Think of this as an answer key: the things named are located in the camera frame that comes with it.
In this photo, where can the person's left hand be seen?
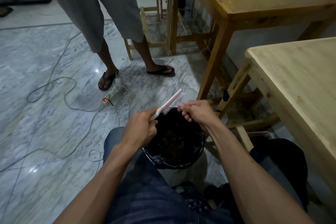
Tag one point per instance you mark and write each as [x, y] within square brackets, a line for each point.
[139, 129]

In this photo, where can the person's right hand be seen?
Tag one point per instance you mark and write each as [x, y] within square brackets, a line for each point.
[200, 112]

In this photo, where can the person's right fingers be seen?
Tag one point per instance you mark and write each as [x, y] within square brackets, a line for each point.
[186, 112]

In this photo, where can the person's left thumb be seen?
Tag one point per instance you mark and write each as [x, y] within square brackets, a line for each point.
[151, 113]

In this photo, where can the white comb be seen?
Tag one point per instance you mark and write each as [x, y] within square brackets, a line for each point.
[169, 104]

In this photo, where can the person's left forearm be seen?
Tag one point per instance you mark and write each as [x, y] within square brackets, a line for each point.
[105, 181]

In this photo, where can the person's right forearm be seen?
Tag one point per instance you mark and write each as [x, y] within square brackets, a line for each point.
[246, 176]

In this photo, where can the bin with black bag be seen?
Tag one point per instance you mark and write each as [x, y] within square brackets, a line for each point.
[175, 142]

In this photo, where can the white power strip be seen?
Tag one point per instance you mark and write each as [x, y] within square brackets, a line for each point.
[112, 93]

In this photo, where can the black sandal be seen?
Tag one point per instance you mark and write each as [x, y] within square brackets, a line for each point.
[106, 80]
[161, 70]

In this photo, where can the person's jeans left leg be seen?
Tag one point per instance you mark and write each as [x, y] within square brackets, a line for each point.
[152, 195]

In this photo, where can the wooden stool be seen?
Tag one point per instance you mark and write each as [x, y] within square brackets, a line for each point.
[148, 29]

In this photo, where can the person's dark patterned shoe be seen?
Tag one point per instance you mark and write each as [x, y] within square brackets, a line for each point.
[194, 197]

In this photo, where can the black object under table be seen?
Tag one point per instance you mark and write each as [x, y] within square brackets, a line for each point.
[182, 3]

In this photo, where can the pale wooden table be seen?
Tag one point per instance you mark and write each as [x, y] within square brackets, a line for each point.
[301, 79]

